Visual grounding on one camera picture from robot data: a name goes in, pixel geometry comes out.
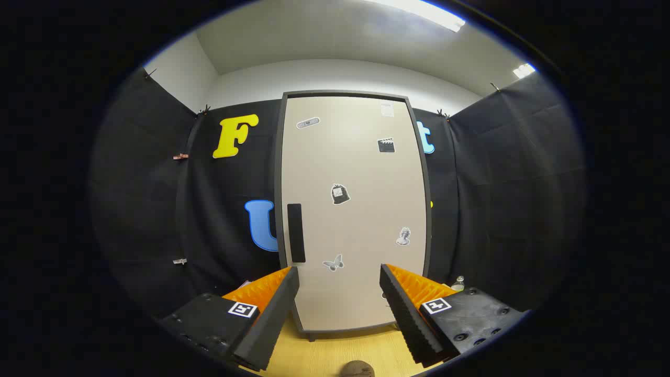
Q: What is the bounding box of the beige shoe cabinet door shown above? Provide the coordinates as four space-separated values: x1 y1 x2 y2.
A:
282 95 428 334

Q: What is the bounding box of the grey shoe cabinet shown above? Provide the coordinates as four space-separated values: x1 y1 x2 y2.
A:
274 90 433 342

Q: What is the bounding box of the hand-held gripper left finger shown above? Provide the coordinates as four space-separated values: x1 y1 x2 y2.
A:
157 266 300 372

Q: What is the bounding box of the brown fuzzy shoe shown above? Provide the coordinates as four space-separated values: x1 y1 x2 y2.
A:
339 360 375 377

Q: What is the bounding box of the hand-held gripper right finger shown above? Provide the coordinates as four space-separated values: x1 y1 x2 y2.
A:
379 263 526 367

